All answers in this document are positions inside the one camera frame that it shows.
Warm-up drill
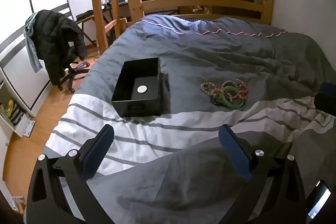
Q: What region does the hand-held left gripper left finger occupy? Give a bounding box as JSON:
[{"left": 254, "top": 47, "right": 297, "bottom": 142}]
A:
[{"left": 26, "top": 124, "right": 115, "bottom": 224}]

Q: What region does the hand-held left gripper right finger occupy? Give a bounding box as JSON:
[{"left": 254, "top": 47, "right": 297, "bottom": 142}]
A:
[{"left": 218, "top": 124, "right": 307, "bottom": 224}]

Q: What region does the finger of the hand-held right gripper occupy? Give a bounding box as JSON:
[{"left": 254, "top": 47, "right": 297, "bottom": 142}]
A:
[
  {"left": 314, "top": 93, "right": 336, "bottom": 117},
  {"left": 321, "top": 82, "right": 336, "bottom": 94}
]

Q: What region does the green jade bangle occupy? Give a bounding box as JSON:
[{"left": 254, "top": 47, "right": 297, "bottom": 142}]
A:
[{"left": 220, "top": 86, "right": 247, "bottom": 109}]

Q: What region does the black storage box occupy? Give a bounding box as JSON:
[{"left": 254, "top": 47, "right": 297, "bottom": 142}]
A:
[{"left": 111, "top": 57, "right": 162, "bottom": 117}]

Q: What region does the red bead bracelet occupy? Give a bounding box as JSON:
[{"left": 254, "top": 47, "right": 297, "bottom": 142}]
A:
[{"left": 237, "top": 83, "right": 249, "bottom": 102}]

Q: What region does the grey bead bracelet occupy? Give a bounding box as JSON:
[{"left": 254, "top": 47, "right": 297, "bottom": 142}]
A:
[{"left": 222, "top": 79, "right": 243, "bottom": 89}]

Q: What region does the black office chair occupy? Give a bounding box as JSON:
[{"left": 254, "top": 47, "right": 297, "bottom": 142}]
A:
[{"left": 56, "top": 43, "right": 91, "bottom": 94}]

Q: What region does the white open shelf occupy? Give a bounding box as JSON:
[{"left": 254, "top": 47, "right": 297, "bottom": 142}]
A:
[{"left": 0, "top": 80, "right": 36, "bottom": 138}]

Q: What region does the smartphone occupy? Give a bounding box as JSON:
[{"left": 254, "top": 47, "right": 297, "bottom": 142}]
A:
[{"left": 306, "top": 179, "right": 332, "bottom": 219}]

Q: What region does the yellow tape roll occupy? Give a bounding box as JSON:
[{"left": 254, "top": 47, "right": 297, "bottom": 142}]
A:
[{"left": 6, "top": 99, "right": 15, "bottom": 117}]

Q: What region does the grey white striped blanket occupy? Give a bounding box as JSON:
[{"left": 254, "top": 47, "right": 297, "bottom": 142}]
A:
[{"left": 24, "top": 14, "right": 336, "bottom": 224}]

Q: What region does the office chair with jacket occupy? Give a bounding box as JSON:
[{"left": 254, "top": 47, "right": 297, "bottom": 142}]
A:
[{"left": 25, "top": 10, "right": 87, "bottom": 85}]

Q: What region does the blue grey cloth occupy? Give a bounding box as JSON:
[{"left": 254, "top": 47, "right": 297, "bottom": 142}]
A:
[{"left": 24, "top": 13, "right": 44, "bottom": 73}]

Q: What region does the wooden folding table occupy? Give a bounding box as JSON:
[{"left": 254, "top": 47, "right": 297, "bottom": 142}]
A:
[{"left": 74, "top": 10, "right": 95, "bottom": 44}]

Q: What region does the wooden ladder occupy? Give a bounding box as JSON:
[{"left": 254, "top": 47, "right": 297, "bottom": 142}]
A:
[{"left": 90, "top": 0, "right": 124, "bottom": 57}]

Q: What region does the white sliding door wardrobe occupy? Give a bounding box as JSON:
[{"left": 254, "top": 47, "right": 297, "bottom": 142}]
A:
[{"left": 0, "top": 0, "right": 75, "bottom": 117}]

